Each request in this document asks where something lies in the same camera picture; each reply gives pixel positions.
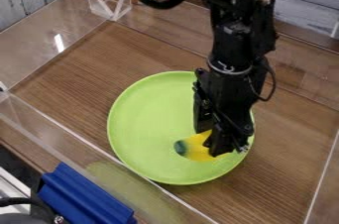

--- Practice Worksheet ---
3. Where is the yellow toy banana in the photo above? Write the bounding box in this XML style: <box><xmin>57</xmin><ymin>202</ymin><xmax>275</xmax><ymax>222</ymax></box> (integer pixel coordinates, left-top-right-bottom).
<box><xmin>173</xmin><ymin>130</ymin><xmax>225</xmax><ymax>162</ymax></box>

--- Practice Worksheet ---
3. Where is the black cable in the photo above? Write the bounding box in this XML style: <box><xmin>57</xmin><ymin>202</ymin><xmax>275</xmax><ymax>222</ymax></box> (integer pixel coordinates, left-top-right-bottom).
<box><xmin>0</xmin><ymin>197</ymin><xmax>54</xmax><ymax>224</ymax></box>

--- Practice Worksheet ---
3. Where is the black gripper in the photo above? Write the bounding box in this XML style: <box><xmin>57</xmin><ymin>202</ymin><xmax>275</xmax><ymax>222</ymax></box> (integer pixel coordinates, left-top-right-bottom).
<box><xmin>193</xmin><ymin>62</ymin><xmax>268</xmax><ymax>158</ymax></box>

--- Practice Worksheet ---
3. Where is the clear acrylic front wall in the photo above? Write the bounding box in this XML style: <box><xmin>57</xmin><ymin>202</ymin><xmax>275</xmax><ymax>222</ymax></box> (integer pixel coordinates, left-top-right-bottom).
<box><xmin>0</xmin><ymin>91</ymin><xmax>217</xmax><ymax>224</ymax></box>

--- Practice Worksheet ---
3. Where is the blue plastic block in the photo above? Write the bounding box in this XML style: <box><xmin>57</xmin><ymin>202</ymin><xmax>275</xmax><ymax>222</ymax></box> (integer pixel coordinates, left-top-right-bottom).
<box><xmin>37</xmin><ymin>163</ymin><xmax>137</xmax><ymax>224</ymax></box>

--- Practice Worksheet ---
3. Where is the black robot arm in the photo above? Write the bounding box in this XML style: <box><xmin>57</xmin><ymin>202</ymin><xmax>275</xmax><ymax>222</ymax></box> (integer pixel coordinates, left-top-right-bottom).
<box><xmin>138</xmin><ymin>0</ymin><xmax>276</xmax><ymax>159</ymax></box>

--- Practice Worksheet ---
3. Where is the green round plate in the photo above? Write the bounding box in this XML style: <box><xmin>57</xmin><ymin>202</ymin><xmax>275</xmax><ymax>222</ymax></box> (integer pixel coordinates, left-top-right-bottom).
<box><xmin>106</xmin><ymin>71</ymin><xmax>246</xmax><ymax>185</ymax></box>

